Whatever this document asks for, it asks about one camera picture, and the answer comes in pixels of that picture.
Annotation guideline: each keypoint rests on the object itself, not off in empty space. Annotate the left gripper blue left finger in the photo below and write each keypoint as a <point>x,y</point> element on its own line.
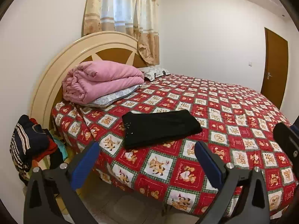
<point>80,167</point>

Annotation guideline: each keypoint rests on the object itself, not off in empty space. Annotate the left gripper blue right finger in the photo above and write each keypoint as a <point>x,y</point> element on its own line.
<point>212,165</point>

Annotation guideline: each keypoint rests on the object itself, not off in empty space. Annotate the black pants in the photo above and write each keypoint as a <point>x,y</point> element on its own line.
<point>145,130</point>

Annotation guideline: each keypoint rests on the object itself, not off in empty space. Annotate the red patchwork bedspread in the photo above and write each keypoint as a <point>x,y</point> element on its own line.
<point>236,124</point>

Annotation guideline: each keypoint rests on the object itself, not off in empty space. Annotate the pile of clothes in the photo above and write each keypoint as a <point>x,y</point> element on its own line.
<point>30,144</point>

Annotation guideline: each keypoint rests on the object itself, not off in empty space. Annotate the white patterned pillow under quilt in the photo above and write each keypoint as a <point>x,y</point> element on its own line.
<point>105,101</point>

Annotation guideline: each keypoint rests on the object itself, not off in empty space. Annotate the brown wooden door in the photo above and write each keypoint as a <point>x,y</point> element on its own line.
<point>277,64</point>

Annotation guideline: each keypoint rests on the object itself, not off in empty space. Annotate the pink folded quilt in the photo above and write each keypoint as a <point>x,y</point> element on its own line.
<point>92,79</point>

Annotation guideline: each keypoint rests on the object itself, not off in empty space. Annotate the grey patterned pillow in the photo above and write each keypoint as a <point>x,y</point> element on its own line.
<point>153,72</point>

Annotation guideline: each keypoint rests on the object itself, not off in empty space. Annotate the cream wooden headboard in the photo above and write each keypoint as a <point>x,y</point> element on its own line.
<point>107,45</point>

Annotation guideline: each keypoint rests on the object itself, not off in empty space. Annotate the beige patterned curtain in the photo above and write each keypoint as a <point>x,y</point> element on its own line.
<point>136,18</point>

